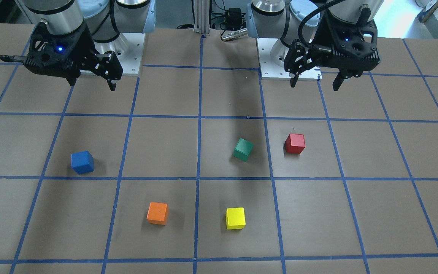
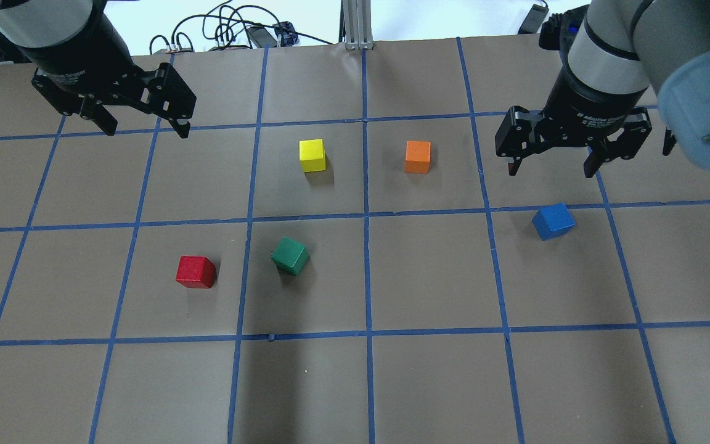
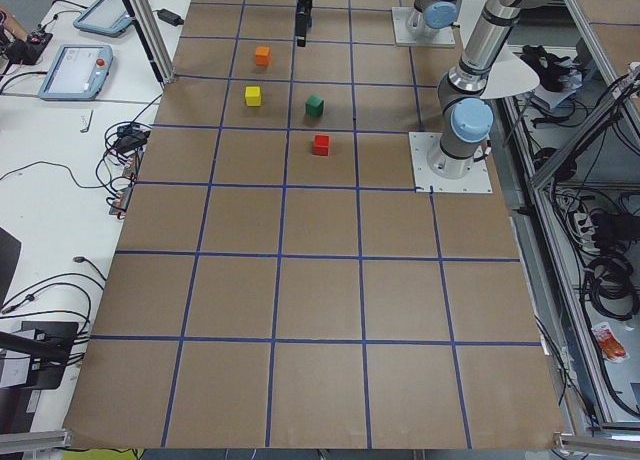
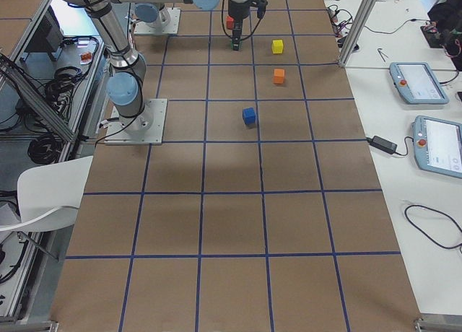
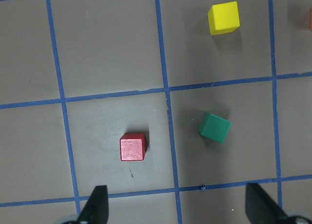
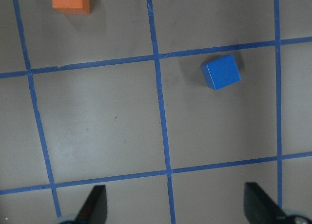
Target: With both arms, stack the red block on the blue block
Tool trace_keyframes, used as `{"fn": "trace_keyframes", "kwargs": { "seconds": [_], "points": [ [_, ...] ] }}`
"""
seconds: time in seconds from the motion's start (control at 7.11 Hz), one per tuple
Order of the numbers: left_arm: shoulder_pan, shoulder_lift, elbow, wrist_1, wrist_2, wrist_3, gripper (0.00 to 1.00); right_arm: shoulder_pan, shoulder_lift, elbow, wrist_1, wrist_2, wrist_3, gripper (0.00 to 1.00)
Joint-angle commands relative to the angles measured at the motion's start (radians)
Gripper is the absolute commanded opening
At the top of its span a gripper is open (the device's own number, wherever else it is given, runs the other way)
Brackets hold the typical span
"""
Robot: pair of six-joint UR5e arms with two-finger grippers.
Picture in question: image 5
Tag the yellow wooden block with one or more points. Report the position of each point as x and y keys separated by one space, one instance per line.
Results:
x=223 y=18

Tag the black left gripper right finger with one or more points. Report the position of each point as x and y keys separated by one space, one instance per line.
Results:
x=260 y=208

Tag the green wooden block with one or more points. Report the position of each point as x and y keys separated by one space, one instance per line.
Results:
x=214 y=127

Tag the red wooden block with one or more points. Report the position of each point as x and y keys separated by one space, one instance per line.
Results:
x=133 y=146

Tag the orange wooden block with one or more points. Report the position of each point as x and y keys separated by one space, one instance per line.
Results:
x=310 y=20

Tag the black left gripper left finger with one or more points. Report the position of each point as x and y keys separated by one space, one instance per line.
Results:
x=96 y=208

